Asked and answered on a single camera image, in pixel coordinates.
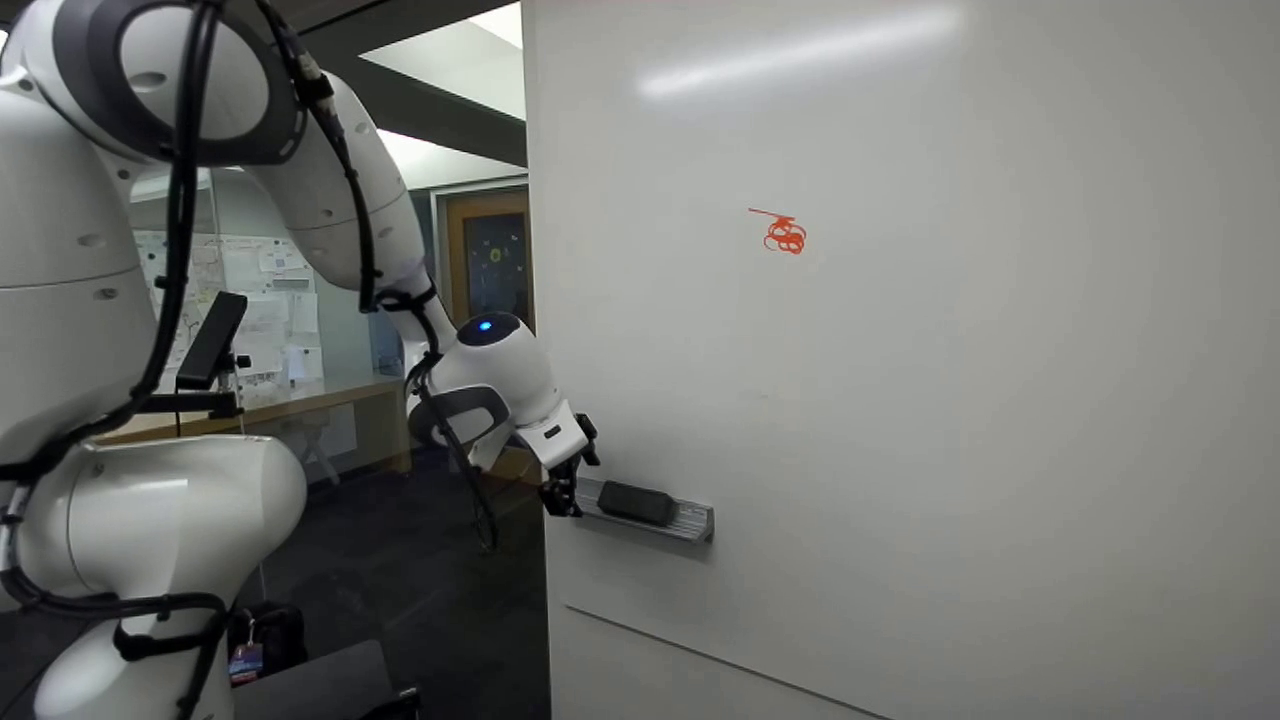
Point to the wooden bench table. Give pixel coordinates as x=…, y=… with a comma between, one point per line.
x=332, y=405

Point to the dark laptop lid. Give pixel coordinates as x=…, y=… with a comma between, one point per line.
x=320, y=683

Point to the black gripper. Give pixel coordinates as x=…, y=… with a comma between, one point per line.
x=579, y=447

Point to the black phone on stand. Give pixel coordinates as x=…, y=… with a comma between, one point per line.
x=212, y=340

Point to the black bag with tag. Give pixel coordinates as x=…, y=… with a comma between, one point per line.
x=266, y=641

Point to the silver wrist camera bar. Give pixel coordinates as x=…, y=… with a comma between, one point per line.
x=553, y=434

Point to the black whiteboard eraser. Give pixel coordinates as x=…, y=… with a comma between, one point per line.
x=636, y=502

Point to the red marker scribble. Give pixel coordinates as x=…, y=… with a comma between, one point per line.
x=786, y=236

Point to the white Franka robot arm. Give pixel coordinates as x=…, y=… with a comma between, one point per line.
x=123, y=505

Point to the large white whiteboard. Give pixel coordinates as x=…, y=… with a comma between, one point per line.
x=962, y=464

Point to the wall board with papers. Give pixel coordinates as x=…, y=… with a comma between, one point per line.
x=285, y=305

